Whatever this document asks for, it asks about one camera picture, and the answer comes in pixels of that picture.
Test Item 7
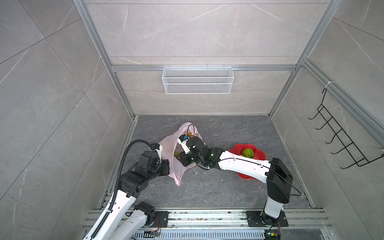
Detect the pink plastic bag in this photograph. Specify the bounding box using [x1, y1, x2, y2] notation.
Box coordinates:
[160, 122, 202, 187]

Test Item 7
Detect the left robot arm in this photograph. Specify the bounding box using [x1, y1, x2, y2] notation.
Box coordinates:
[84, 149, 170, 240]

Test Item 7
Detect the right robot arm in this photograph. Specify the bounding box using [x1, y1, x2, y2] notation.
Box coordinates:
[177, 135, 293, 223]

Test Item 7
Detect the red flower-shaped plate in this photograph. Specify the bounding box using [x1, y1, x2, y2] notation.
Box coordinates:
[220, 144, 271, 184]

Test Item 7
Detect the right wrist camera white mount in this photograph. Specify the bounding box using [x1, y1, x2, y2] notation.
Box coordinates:
[177, 134, 190, 154]

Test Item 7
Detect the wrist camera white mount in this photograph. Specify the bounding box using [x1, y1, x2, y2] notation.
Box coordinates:
[177, 134, 190, 154]
[152, 143, 163, 163]

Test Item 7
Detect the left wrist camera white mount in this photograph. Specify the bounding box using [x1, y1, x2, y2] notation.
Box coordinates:
[152, 143, 163, 163]

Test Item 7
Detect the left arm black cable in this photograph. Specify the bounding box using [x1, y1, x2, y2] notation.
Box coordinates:
[89, 139, 155, 239]

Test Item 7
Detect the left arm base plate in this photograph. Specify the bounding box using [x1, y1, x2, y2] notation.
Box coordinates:
[144, 211, 170, 228]

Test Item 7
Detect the white wire mesh basket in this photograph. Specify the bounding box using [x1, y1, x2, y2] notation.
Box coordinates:
[162, 67, 235, 95]

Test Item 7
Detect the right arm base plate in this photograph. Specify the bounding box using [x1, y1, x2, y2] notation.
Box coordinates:
[246, 211, 289, 227]

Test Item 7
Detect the aluminium mounting rail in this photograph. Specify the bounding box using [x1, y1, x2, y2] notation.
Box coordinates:
[82, 209, 332, 231]

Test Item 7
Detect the black wire hook rack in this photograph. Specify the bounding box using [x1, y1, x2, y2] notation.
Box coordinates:
[308, 88, 384, 170]

